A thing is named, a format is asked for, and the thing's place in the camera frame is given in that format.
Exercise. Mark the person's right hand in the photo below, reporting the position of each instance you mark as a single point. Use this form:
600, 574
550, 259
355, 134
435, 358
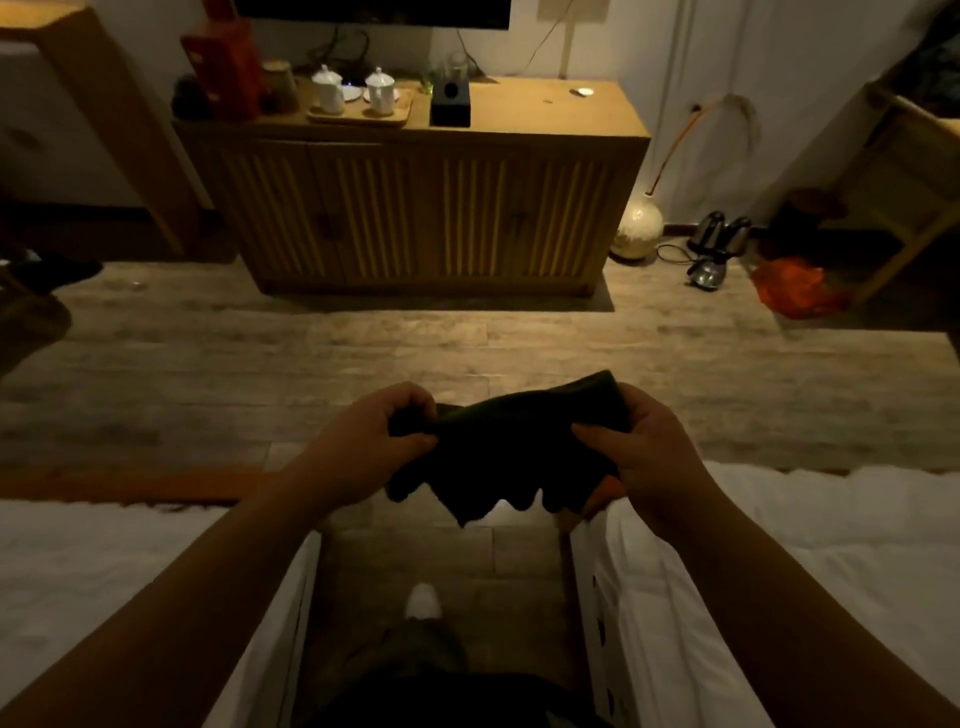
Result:
649, 457

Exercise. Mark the person's left hand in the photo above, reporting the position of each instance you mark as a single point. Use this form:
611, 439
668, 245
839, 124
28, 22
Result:
352, 450

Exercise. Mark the person's right thumb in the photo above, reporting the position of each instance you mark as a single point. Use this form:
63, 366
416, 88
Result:
600, 444

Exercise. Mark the person's left thumb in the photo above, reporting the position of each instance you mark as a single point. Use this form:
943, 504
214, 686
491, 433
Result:
409, 448

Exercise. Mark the dark green cloth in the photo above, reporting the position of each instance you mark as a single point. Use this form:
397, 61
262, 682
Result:
510, 450

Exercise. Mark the person's white shoe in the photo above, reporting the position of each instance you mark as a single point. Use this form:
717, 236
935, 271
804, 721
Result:
423, 602

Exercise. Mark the round cream floor vase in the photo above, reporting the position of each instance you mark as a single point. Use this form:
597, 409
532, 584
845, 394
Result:
637, 227

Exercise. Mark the black electric kettle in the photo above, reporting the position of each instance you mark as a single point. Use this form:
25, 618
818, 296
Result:
714, 251

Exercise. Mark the person's dark trousers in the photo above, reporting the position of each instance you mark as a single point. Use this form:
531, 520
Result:
442, 675

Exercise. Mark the white bed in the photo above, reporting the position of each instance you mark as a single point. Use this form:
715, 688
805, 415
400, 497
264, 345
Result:
97, 592
795, 570

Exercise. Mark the wooden slatted sideboard cabinet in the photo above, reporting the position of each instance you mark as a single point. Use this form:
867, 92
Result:
420, 202

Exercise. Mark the orange plastic bag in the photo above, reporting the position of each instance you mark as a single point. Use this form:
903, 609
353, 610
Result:
796, 288

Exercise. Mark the curved dried reed stem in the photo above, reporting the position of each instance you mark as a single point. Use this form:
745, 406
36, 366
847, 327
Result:
694, 127

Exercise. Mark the wooden tea tray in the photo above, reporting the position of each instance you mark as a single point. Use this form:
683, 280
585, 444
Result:
360, 114

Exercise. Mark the black tissue box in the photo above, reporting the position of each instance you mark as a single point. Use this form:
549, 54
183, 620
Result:
451, 101

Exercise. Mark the white lidded teacup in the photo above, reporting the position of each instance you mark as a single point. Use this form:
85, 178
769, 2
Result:
381, 91
328, 90

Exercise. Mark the brown cylindrical tin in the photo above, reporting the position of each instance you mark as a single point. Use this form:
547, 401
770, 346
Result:
280, 86

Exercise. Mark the clear glass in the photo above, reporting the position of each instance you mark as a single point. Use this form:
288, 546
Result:
456, 66

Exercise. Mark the wooden chair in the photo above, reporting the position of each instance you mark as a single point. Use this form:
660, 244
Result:
904, 180

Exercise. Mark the dark slipper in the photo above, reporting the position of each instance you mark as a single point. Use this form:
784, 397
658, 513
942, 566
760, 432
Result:
45, 271

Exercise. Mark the red box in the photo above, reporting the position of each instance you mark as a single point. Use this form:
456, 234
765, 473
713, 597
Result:
223, 64

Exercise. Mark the wooden leaning stand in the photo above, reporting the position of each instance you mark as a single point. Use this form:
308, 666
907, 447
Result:
112, 112

